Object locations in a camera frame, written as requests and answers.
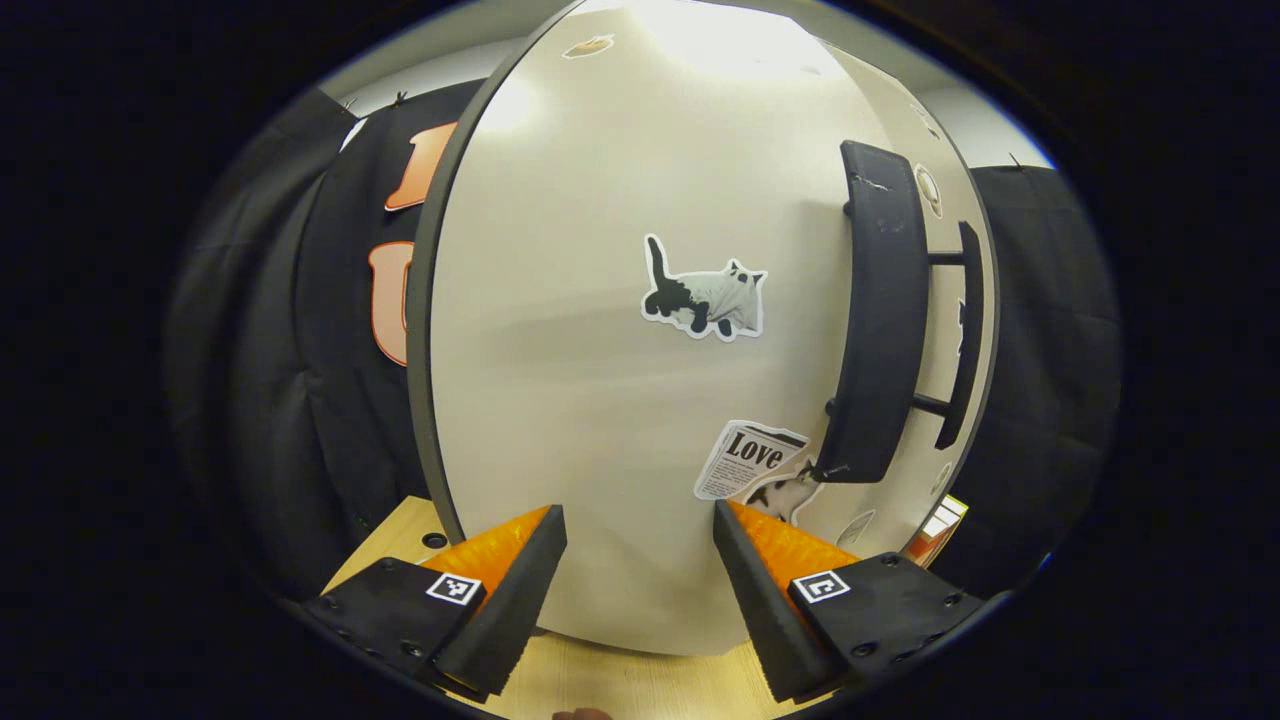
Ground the white shoe cabinet door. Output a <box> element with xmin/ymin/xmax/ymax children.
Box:
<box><xmin>800</xmin><ymin>40</ymin><xmax>1001</xmax><ymax>561</ymax></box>
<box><xmin>425</xmin><ymin>0</ymin><xmax>906</xmax><ymax>659</ymax></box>

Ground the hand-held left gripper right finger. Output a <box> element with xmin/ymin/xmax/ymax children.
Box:
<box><xmin>712</xmin><ymin>500</ymin><xmax>991</xmax><ymax>704</ymax></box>

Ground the black backdrop cloth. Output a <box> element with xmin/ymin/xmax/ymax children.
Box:
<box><xmin>935</xmin><ymin>160</ymin><xmax>1123</xmax><ymax>601</ymax></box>
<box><xmin>165</xmin><ymin>80</ymin><xmax>481</xmax><ymax>601</ymax></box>

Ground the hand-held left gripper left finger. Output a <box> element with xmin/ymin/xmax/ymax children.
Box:
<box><xmin>300</xmin><ymin>503</ymin><xmax>569</xmax><ymax>704</ymax></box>

